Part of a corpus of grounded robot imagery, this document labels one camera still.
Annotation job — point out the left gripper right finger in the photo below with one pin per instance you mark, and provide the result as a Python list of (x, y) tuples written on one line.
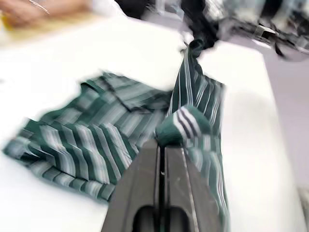
[(183, 188)]

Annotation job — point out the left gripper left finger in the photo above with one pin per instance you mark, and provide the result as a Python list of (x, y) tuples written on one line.
[(142, 178)]

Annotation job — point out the green striped T-shirt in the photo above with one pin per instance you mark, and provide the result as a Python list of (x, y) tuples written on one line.
[(84, 145)]

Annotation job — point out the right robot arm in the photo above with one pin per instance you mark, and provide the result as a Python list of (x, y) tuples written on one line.
[(272, 26)]

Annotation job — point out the person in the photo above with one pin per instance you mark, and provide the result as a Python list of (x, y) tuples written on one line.
[(21, 10)]

